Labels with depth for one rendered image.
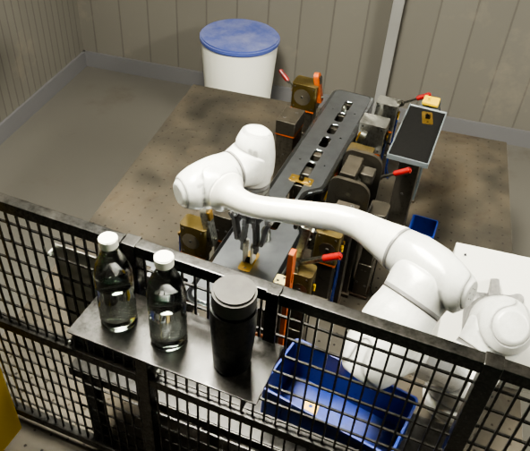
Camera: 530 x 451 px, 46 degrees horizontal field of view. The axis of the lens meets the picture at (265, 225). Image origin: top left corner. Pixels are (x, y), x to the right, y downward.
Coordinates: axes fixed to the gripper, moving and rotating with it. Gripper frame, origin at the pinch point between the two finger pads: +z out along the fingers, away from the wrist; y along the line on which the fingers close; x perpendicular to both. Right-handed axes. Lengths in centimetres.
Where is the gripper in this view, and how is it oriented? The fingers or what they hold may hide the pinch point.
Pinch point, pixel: (249, 251)
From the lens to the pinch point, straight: 181.9
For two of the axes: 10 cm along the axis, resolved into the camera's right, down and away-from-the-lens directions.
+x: 3.7, -5.9, 7.2
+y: 9.3, 2.8, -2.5
